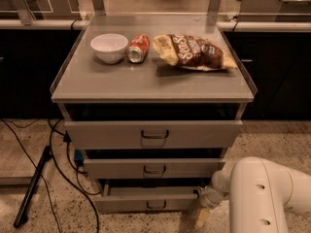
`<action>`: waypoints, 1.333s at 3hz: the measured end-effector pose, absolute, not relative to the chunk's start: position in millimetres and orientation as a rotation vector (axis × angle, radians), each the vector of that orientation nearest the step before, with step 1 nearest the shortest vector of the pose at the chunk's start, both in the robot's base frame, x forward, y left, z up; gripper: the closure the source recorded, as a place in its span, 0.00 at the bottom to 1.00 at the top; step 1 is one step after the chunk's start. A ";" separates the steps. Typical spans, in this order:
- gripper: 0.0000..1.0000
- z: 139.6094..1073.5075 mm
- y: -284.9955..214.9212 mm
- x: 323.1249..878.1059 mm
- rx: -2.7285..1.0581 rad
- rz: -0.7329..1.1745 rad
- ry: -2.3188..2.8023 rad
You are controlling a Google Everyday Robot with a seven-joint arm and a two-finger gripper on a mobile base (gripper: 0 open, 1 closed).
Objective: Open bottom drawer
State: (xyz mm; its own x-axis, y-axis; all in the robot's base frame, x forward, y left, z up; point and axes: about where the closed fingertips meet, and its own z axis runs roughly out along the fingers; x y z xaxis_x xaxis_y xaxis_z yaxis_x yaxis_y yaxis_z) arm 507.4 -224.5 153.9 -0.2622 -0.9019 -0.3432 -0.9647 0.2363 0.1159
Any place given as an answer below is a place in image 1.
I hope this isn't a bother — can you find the grey drawer cabinet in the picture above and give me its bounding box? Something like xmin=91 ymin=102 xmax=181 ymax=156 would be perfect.
xmin=50 ymin=14 xmax=258 ymax=192

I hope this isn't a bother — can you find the white ceramic bowl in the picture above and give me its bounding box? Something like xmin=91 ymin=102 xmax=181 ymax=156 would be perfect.
xmin=90 ymin=33 xmax=128 ymax=64

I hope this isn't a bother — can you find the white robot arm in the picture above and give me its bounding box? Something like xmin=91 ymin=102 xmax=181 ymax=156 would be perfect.
xmin=197 ymin=156 xmax=311 ymax=233

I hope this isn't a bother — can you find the grey middle drawer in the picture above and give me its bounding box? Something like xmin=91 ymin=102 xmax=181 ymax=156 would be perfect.
xmin=85 ymin=158 xmax=225 ymax=179

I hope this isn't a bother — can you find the brown yellow chip bag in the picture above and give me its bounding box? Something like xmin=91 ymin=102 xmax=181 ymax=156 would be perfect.
xmin=153 ymin=34 xmax=237 ymax=72

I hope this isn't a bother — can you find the grey drawer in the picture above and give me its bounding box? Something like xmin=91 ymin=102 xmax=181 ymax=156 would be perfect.
xmin=65 ymin=120 xmax=242 ymax=150
xmin=85 ymin=158 xmax=225 ymax=179
xmin=94 ymin=178 xmax=210 ymax=213

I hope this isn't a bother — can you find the grey top drawer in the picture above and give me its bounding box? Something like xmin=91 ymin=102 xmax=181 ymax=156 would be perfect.
xmin=65 ymin=120 xmax=242 ymax=150

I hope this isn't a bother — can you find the black power strip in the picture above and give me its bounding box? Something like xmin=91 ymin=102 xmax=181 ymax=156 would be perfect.
xmin=14 ymin=146 xmax=52 ymax=228

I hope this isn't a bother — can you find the grey bottom drawer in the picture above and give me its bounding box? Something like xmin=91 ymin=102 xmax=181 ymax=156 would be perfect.
xmin=94 ymin=178 xmax=210 ymax=213

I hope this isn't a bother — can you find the black floor cable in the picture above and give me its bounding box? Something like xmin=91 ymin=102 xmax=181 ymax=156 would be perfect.
xmin=0 ymin=117 xmax=101 ymax=233

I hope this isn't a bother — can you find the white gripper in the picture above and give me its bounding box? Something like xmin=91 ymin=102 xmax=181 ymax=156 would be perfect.
xmin=195 ymin=186 xmax=228 ymax=228

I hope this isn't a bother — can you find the orange soda can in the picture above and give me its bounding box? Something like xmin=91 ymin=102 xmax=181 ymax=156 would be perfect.
xmin=126 ymin=34 xmax=150 ymax=63

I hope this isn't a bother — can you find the white horizontal rail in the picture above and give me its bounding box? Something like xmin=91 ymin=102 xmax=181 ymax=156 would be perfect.
xmin=0 ymin=19 xmax=311 ymax=33

